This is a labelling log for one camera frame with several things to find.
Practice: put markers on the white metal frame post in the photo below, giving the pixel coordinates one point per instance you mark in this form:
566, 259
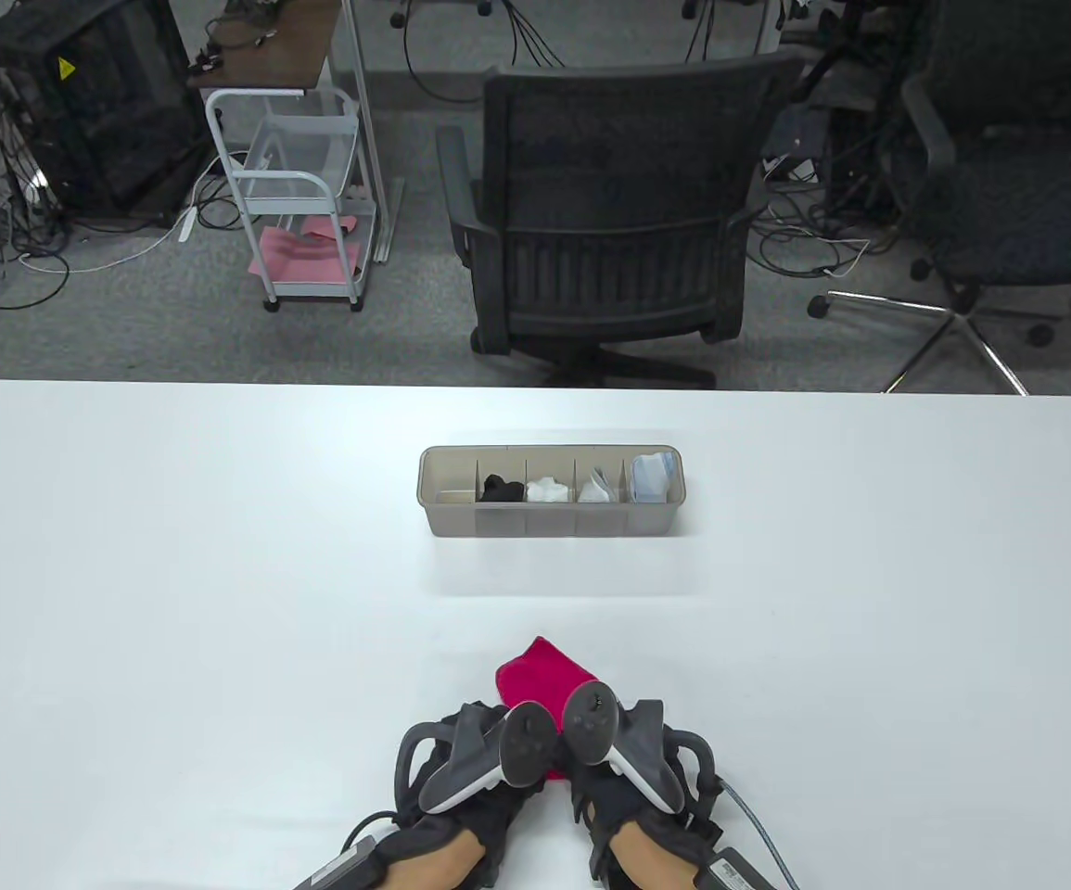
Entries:
770, 23
363, 120

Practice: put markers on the dark chair with chrome base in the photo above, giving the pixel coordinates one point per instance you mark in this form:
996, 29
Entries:
1008, 250

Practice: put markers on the white rolling cart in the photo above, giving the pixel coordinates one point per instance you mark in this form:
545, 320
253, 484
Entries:
257, 60

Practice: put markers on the grey tracking controller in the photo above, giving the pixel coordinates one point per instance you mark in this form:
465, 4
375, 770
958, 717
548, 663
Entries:
526, 746
591, 723

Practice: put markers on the person's right hand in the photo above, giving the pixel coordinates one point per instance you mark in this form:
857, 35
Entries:
618, 802

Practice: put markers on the beige divided organizer box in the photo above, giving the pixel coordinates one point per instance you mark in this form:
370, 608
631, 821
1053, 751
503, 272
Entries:
452, 524

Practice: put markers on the white power strip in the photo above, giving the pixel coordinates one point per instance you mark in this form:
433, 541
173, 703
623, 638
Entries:
188, 224

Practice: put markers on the pink cloth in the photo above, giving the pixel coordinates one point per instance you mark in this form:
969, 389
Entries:
299, 260

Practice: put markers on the person's left forearm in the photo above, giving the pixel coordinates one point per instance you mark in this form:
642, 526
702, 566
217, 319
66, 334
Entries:
438, 862

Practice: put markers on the grey sock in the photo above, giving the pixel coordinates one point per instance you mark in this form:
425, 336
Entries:
598, 489
605, 475

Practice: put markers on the person's right forearm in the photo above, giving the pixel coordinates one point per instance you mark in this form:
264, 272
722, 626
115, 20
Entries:
651, 858

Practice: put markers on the black mesh office chair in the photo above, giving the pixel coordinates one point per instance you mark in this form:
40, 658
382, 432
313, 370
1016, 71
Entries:
609, 185

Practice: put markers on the person's left hand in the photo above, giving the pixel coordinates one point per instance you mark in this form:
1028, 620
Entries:
479, 820

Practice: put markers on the light blue sock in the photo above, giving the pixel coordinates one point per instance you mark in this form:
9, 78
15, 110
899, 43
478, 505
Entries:
651, 487
648, 464

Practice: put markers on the black computer tower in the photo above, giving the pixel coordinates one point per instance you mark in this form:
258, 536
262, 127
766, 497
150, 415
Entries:
99, 111

